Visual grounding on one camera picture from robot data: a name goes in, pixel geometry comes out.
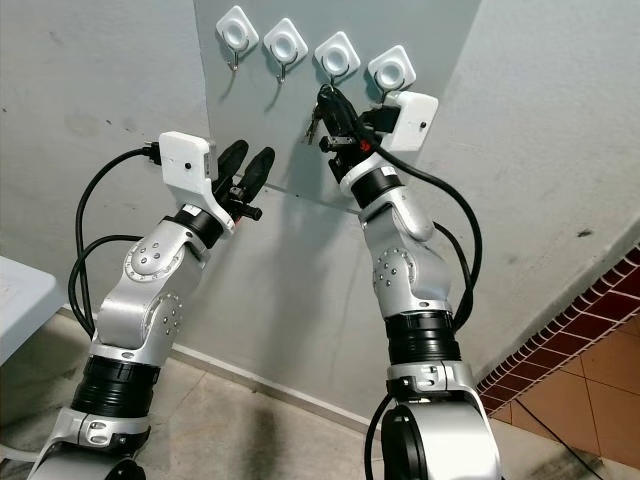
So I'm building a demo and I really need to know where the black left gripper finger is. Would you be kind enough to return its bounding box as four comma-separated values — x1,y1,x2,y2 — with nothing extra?
240,147,277,199
216,140,250,187

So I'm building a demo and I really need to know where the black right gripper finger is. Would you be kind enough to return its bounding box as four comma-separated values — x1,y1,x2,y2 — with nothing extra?
317,84,347,138
333,89,365,135

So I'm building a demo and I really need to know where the brass and silver key pair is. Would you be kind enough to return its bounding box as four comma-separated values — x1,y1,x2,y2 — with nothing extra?
304,105,327,146

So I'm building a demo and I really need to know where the white folding table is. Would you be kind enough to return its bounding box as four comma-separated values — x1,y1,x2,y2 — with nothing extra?
0,257,66,461

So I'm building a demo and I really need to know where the red tile skirting strip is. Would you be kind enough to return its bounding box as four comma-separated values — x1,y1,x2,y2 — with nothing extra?
475,245,640,416

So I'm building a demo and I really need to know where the grey wall panel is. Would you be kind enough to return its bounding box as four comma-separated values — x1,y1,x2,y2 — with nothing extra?
193,0,484,216

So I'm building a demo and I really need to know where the white square wall hook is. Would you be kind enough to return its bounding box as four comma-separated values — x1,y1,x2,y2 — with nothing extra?
313,30,361,86
263,17,309,83
215,5,259,71
367,44,417,101

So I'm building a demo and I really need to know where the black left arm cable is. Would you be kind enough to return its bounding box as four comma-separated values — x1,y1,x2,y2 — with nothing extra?
68,143,163,343

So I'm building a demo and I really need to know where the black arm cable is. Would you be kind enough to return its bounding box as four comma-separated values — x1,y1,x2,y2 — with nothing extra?
365,130,486,480
68,143,163,343

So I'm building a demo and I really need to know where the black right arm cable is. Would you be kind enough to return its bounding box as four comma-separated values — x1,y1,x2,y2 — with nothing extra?
365,130,486,480

